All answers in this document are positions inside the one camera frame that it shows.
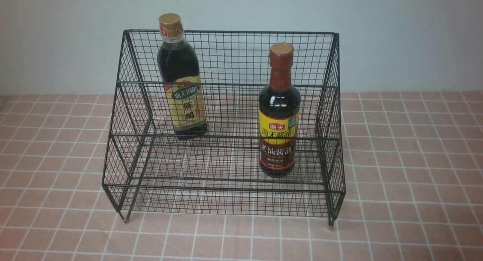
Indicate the pink checkered tablecloth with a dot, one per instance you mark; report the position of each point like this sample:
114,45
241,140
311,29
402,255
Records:
413,168

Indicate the black wire mesh rack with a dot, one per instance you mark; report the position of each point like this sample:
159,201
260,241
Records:
148,167

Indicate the soy sauce bottle red neck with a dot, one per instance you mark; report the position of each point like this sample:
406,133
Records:
279,110

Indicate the vinegar bottle with gold cap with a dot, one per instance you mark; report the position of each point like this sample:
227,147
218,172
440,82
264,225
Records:
180,71

